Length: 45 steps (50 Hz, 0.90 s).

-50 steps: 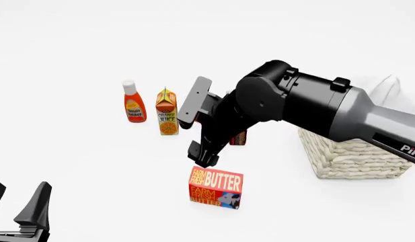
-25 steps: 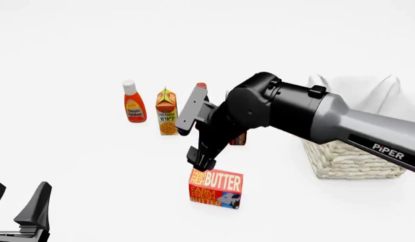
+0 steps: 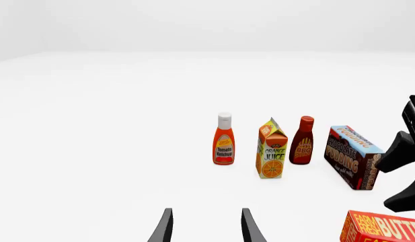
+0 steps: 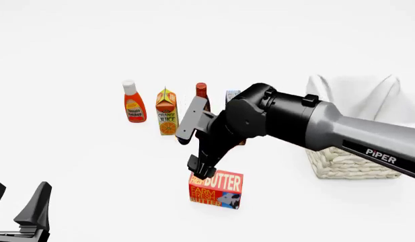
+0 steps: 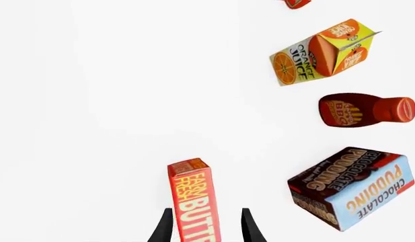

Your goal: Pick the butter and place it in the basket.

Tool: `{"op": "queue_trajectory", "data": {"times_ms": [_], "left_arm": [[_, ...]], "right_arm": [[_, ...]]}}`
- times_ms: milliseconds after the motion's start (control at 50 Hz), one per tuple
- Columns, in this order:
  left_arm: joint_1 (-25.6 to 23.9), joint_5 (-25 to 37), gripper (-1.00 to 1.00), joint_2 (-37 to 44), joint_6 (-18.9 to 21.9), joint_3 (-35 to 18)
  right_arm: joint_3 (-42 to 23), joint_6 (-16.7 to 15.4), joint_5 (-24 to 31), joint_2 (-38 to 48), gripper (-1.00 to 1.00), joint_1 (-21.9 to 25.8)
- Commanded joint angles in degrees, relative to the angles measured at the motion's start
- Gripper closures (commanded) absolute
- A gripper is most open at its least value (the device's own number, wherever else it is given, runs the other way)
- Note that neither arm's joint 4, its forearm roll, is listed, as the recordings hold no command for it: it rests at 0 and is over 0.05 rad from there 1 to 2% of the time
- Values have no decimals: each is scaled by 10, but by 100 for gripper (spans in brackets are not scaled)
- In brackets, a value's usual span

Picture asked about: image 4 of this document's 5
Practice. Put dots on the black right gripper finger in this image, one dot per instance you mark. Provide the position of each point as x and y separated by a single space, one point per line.
210 156
193 164

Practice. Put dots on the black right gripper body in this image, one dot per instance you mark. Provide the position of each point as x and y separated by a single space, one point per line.
212 131

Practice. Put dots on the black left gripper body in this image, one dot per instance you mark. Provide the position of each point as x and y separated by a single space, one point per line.
15 236

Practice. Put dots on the red butter box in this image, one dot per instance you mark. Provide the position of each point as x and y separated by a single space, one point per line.
217 191

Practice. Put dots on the silver-grey right robot arm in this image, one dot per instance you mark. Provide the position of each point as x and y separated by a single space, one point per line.
328 121

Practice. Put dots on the white woven basket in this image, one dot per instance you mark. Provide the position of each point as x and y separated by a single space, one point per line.
345 166

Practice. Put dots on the grey plate on black stalk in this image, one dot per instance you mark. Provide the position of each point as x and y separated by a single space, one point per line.
192 117

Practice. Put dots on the white blue milk carton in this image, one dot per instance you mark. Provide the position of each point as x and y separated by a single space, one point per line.
231 95

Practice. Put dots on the dark sauce bottle red cap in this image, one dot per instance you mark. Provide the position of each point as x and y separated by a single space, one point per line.
201 90

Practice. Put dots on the orange juice carton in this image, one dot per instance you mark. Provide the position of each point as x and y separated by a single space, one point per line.
167 116

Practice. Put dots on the red tomato ketchup bottle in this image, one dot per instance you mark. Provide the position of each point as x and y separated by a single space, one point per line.
134 108

